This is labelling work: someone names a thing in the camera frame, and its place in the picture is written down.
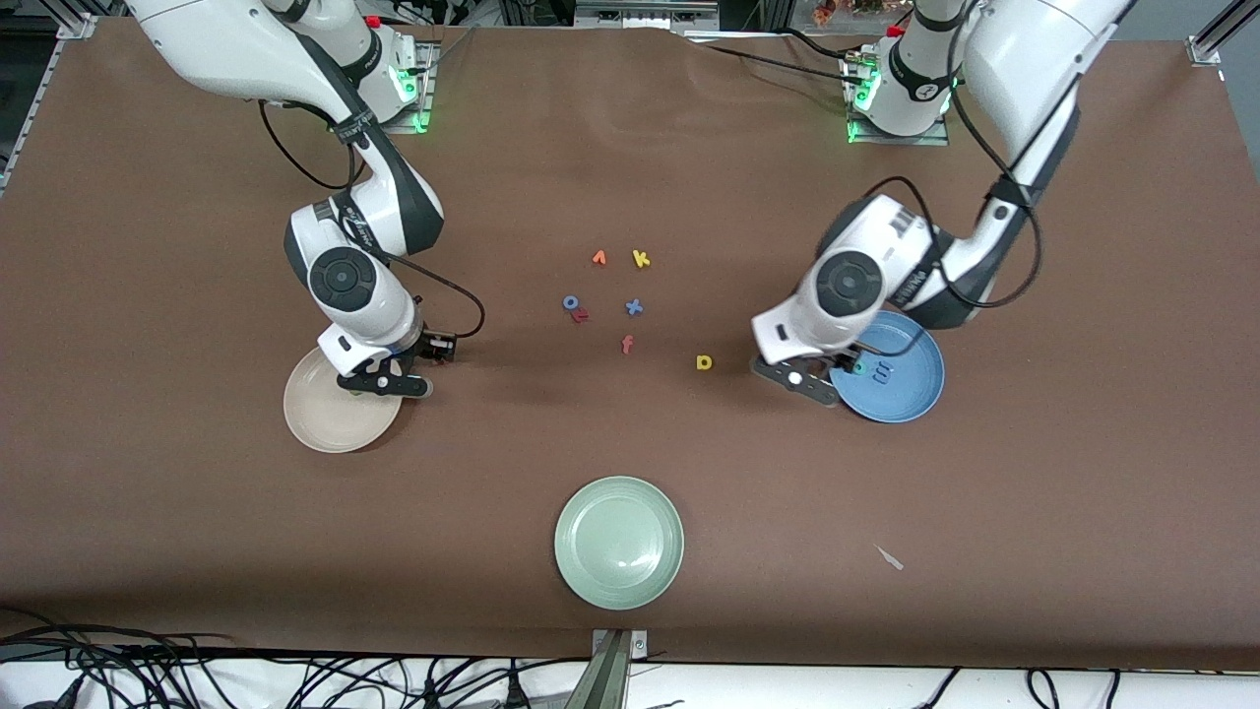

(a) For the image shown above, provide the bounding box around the grey metal box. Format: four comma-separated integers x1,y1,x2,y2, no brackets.
574,0,722,31

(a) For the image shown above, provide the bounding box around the grey metal bracket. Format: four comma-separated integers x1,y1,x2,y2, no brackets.
563,628,651,709

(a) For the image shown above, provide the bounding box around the aluminium frame rail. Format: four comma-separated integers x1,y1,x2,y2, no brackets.
1186,0,1260,68
0,12,96,198

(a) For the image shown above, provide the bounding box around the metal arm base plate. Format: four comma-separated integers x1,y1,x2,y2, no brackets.
374,39,437,136
847,54,951,147

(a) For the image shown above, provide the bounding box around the beige brown plate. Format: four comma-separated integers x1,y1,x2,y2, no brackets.
283,345,405,454

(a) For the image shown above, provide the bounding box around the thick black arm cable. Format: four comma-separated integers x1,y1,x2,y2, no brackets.
259,98,367,191

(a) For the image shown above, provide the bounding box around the blue plate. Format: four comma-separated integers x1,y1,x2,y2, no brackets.
832,310,946,424

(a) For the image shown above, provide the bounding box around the pale green plate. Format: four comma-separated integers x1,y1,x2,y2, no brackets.
554,476,685,612

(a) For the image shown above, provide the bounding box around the thin black cable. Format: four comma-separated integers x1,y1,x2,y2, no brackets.
418,28,475,75

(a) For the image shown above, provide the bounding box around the brown table cover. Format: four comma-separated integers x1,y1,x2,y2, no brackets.
0,18,1260,671

